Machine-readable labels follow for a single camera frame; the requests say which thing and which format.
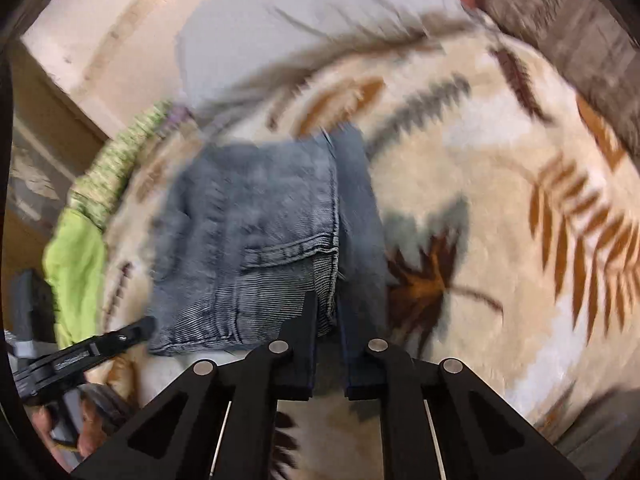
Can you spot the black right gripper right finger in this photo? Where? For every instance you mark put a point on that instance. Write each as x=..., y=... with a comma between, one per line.
x=439, y=421

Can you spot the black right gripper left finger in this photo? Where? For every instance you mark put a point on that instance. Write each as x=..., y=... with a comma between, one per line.
x=215, y=421

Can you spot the grey-blue denim pants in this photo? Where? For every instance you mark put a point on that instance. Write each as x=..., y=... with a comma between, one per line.
x=247, y=230

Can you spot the operator left hand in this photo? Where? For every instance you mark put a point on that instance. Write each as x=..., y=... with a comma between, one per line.
x=67, y=443

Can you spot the green bed sheet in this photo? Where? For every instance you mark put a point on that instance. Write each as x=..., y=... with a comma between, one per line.
x=73, y=264

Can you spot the green patterned quilt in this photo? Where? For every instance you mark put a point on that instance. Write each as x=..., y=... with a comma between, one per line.
x=96, y=193

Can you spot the cream leaf-print blanket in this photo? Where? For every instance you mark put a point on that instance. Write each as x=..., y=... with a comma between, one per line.
x=510, y=216

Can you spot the wooden door with glass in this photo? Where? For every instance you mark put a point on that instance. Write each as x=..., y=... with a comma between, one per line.
x=53, y=143

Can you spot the light grey pillow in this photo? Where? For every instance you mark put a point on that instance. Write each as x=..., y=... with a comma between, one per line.
x=235, y=52

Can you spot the brown striped floral cushion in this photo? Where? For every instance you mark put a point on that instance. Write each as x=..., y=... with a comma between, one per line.
x=592, y=44

